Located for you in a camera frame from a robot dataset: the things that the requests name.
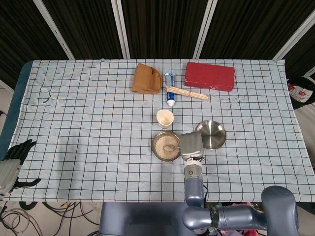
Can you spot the toothpaste tube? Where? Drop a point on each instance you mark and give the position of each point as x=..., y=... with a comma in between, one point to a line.
x=170, y=78

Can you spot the white frame post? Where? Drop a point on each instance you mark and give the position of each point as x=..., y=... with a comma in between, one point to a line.
x=54, y=29
x=204, y=29
x=120, y=29
x=295, y=37

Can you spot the red rectangular box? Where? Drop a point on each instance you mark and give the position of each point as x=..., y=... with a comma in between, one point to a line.
x=209, y=76

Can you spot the bundle of wooden sticks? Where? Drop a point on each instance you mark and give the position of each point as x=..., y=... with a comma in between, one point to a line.
x=189, y=94

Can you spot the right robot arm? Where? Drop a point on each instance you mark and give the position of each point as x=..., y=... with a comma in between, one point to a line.
x=194, y=186

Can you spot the metal bowl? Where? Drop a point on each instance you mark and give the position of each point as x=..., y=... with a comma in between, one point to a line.
x=153, y=150

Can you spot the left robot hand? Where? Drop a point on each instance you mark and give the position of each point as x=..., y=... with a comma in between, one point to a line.
x=9, y=169

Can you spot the round metal plate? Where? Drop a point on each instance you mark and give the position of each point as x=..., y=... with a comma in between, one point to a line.
x=212, y=135

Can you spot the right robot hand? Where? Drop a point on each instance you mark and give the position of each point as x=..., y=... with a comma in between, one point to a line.
x=192, y=145

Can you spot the black bag with red print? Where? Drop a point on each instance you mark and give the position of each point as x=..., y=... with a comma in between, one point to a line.
x=301, y=93

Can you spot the white paper cup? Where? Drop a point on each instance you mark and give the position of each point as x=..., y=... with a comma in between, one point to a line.
x=165, y=119

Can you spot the blue-grey robot torso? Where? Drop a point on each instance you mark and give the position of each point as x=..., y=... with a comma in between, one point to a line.
x=147, y=218

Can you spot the metal spoon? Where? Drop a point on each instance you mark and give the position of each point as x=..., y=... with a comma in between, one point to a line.
x=169, y=147

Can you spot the brown cloth pouch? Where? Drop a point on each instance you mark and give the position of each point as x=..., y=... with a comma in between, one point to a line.
x=145, y=78

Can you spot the checked tablecloth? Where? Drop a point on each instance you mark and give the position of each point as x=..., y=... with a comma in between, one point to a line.
x=98, y=147

